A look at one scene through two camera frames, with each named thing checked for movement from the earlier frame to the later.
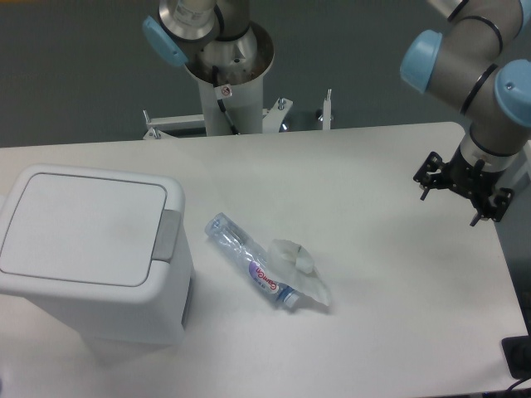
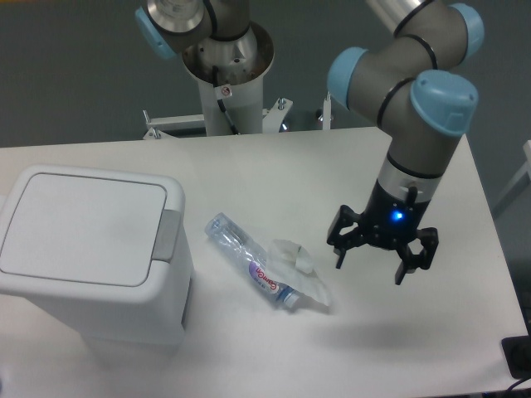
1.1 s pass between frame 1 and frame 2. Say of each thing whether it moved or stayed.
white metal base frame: stayed
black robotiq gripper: moved
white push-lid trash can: stayed
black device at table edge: stayed
